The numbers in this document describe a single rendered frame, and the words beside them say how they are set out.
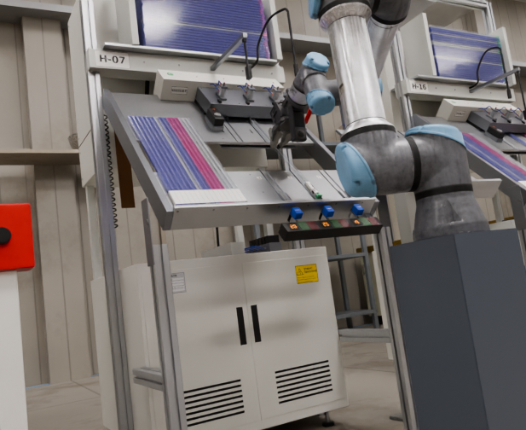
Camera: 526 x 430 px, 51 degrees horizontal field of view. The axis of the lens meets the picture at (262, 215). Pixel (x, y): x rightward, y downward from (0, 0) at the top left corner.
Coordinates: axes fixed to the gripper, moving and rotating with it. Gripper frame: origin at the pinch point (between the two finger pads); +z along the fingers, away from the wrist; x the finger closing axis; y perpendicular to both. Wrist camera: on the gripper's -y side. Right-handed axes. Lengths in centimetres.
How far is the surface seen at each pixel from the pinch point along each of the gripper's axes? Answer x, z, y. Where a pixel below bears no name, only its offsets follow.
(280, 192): 10.7, -5.6, -23.9
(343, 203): -6.6, -8.7, -31.6
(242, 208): 27.4, -8.7, -31.8
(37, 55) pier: 27, 193, 296
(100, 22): 44, 9, 73
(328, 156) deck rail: -18.9, -0.7, -4.5
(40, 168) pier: 32, 239, 210
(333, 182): -11.7, -4.3, -19.3
